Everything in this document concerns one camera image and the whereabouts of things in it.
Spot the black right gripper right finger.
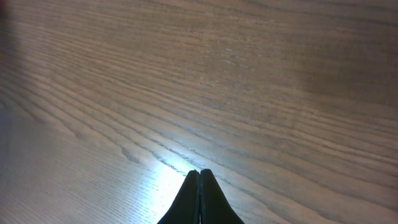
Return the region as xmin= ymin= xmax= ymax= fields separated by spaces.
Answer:
xmin=200 ymin=169 xmax=244 ymax=224

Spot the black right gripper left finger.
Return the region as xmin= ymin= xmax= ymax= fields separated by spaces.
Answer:
xmin=158 ymin=170 xmax=200 ymax=224

